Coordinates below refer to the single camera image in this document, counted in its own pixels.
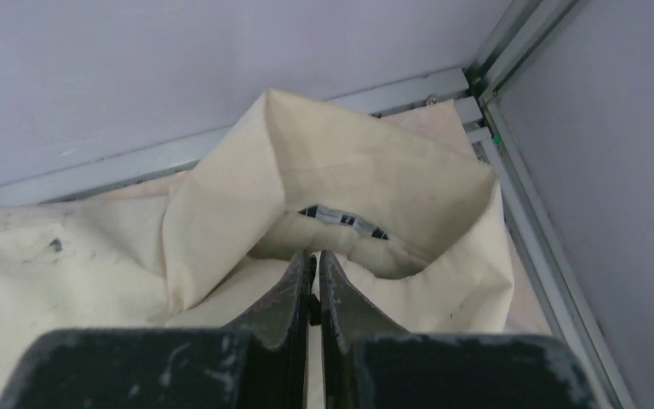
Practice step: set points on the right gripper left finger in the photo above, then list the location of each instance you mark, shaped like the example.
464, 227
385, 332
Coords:
258, 360

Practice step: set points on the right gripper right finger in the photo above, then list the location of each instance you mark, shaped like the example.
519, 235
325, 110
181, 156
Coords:
369, 361

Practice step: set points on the cream zip-up jacket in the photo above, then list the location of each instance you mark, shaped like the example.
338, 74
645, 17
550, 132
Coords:
417, 226

